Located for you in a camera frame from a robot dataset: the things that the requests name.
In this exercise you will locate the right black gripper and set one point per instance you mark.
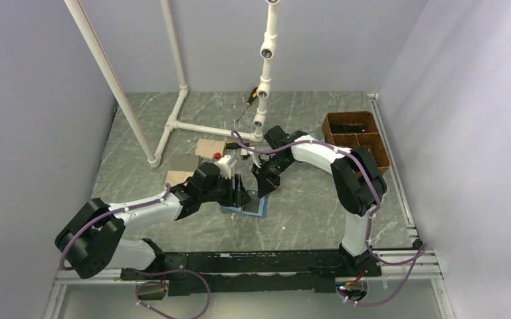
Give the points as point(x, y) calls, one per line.
point(265, 185)

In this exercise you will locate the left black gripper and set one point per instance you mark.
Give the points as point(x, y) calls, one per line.
point(230, 200)

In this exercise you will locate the dark grey credit card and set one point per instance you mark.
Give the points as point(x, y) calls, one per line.
point(254, 207)

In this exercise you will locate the teal blue card holder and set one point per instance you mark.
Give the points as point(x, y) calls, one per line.
point(252, 193)

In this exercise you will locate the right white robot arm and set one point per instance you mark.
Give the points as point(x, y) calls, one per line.
point(359, 186)

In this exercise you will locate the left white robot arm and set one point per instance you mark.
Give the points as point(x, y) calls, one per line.
point(93, 240)

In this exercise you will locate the tan card holder upper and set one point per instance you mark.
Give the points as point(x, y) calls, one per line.
point(209, 149)

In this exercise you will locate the open green card holder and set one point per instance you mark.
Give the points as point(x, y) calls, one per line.
point(314, 136)

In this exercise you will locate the beige card holder lower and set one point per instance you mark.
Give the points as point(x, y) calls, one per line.
point(177, 177)

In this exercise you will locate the black yellow screwdriver near pipe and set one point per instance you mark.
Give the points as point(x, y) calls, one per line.
point(232, 146)

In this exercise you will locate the black yellow screwdriver far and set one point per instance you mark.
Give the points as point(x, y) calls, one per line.
point(252, 97)

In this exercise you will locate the brown wicker basket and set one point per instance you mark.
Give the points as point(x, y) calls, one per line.
point(353, 129)

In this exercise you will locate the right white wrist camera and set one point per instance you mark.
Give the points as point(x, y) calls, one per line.
point(245, 154)

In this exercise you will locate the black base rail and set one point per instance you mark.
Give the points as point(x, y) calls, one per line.
point(257, 271)

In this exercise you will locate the aluminium frame rail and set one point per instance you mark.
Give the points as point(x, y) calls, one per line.
point(420, 295)

